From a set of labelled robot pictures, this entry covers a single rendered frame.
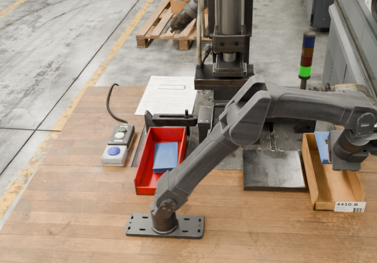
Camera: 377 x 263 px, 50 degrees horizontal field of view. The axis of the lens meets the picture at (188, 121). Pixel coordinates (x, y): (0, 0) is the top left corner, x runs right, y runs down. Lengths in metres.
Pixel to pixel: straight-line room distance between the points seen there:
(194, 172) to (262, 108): 0.22
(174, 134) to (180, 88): 0.35
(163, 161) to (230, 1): 0.51
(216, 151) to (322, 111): 0.24
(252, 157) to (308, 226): 0.28
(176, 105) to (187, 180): 0.64
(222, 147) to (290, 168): 0.39
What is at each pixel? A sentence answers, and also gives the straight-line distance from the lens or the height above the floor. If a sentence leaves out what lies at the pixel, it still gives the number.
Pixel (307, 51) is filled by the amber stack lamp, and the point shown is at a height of 1.14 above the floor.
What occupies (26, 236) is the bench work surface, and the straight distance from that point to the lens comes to 1.16.
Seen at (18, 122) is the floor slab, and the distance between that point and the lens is 3.39.
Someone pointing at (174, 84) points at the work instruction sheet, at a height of 0.90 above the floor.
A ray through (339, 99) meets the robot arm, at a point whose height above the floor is 1.26.
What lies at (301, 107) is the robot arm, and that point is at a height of 1.26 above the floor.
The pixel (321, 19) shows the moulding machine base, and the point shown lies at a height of 0.16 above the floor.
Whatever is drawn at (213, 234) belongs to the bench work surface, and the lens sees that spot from 1.05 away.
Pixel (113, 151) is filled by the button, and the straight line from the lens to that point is 1.28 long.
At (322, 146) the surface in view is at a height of 0.99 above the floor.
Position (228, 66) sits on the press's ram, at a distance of 1.16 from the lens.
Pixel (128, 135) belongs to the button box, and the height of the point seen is 0.93.
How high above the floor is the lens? 1.72
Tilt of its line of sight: 35 degrees down
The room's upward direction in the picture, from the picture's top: 4 degrees counter-clockwise
